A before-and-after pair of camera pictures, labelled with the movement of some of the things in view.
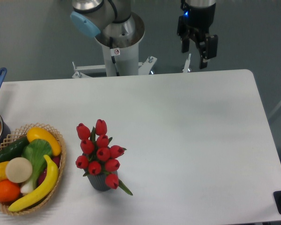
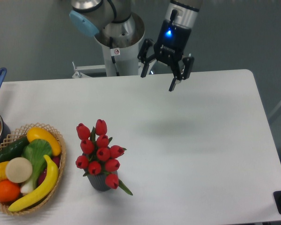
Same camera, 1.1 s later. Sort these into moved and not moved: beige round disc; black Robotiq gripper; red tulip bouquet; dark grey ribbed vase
Moved: black Robotiq gripper
Not moved: dark grey ribbed vase; beige round disc; red tulip bouquet
